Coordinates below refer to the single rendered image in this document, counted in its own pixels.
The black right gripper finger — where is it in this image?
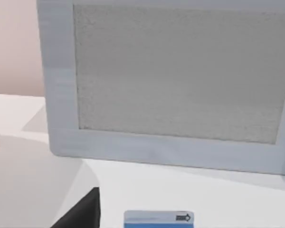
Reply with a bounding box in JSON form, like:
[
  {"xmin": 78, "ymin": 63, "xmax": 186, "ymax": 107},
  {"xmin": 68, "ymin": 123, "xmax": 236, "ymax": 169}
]
[{"xmin": 50, "ymin": 187, "xmax": 101, "ymax": 228}]

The blue and white card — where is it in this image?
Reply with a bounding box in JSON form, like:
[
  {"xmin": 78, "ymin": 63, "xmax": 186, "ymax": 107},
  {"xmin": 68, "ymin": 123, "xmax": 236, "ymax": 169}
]
[{"xmin": 123, "ymin": 209, "xmax": 195, "ymax": 228}]

